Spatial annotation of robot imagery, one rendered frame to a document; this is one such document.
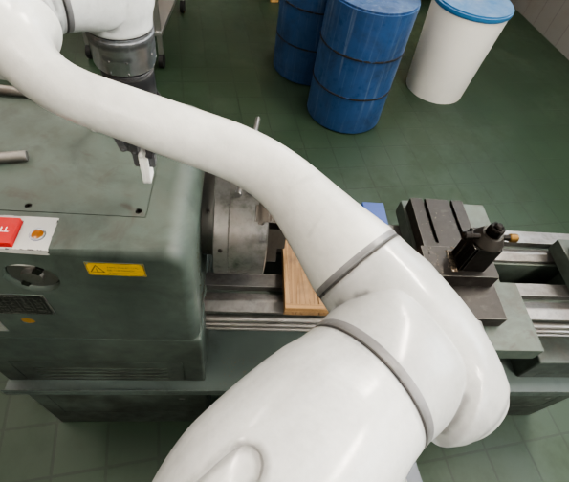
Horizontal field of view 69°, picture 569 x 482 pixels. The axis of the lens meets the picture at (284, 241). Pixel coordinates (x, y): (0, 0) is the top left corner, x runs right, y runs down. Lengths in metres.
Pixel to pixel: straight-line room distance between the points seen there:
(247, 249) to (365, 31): 2.04
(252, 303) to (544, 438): 1.65
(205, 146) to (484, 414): 0.34
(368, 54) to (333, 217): 2.50
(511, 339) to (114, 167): 1.10
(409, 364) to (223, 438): 0.14
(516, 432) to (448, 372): 2.00
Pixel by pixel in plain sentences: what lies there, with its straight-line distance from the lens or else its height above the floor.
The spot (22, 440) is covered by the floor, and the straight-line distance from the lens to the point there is 2.11.
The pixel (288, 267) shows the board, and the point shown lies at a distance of 1.21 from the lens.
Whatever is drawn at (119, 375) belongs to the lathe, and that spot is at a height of 0.58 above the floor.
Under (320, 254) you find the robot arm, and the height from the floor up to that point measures 1.60.
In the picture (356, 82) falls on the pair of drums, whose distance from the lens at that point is 2.95.
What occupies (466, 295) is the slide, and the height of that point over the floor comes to 0.97.
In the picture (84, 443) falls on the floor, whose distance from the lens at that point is 2.03.
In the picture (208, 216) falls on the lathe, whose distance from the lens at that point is 0.98.
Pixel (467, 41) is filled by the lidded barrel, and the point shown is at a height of 0.55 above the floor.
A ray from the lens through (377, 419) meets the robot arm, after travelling 0.31.
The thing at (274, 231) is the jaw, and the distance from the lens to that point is 1.10.
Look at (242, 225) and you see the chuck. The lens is 0.93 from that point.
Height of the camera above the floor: 1.91
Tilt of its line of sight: 53 degrees down
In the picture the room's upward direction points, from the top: 12 degrees clockwise
